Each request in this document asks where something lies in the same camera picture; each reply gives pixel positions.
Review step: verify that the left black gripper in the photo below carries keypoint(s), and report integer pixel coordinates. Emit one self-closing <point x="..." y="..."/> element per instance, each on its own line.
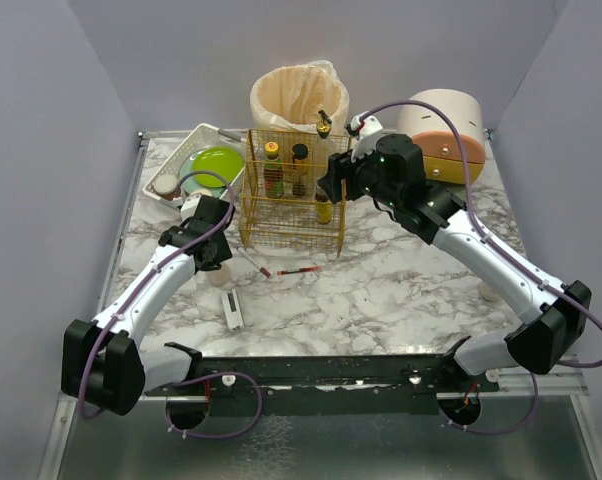
<point x="213" y="213"/>

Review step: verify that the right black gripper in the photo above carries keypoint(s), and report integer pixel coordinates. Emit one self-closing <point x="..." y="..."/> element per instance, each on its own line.
<point x="334" y="177"/>

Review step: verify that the small yellow label bottle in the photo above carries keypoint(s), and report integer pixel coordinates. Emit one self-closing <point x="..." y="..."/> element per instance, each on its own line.
<point x="323" y="208"/>

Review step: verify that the clear shaker green lid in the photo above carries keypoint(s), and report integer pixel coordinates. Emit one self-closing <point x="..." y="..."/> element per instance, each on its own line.
<point x="221" y="277"/>

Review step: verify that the clear glass oil bottle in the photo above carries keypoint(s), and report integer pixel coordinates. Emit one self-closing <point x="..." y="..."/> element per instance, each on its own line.
<point x="324" y="146"/>

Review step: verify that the gold spice jar black cap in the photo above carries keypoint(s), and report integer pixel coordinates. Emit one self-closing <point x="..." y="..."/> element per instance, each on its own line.
<point x="300" y="154"/>

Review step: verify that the red sauce bottle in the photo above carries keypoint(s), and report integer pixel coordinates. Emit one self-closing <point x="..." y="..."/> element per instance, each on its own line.
<point x="273" y="173"/>

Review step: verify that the white bottle black lid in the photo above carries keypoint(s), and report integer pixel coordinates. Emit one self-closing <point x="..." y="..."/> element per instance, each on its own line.
<point x="487" y="293"/>

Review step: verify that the green fried egg plate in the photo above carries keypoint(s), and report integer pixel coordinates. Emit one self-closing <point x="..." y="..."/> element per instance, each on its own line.
<point x="216" y="166"/>

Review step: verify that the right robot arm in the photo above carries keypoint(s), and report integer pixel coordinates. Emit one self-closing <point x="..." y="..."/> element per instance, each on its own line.
<point x="548" y="309"/>

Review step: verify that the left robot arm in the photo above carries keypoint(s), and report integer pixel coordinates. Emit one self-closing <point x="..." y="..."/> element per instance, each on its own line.
<point x="101" y="361"/>

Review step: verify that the white red marker pen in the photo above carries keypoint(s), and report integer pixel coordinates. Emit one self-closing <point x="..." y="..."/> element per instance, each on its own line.
<point x="256" y="264"/>

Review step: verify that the white rectangular case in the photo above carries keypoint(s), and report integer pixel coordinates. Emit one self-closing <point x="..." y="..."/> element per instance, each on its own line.
<point x="232" y="311"/>

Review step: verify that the red filled tube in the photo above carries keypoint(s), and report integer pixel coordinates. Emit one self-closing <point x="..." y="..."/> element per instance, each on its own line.
<point x="298" y="270"/>

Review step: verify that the bin with plastic bag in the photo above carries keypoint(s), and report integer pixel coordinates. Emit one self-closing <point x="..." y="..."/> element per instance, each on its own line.
<point x="290" y="98"/>

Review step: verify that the round drawer organizer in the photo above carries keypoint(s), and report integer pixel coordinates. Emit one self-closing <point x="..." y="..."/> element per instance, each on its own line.
<point x="441" y="154"/>

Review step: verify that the white plastic basket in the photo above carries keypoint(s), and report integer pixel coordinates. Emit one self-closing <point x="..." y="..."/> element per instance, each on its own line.
<point x="180" y="160"/>

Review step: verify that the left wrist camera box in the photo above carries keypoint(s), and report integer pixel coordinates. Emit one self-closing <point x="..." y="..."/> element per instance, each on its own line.
<point x="188" y="208"/>

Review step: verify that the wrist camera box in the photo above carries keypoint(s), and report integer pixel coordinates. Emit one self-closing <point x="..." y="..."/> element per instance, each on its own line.
<point x="188" y="208"/>
<point x="365" y="131"/>

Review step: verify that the gold wire rack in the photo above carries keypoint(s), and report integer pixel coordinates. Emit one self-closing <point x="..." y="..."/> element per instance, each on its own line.
<point x="287" y="222"/>

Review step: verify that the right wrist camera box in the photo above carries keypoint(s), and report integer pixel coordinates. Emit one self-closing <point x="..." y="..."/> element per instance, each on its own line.
<point x="365" y="131"/>

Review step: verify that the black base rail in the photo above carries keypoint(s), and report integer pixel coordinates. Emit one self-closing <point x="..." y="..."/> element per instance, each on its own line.
<point x="320" y="385"/>

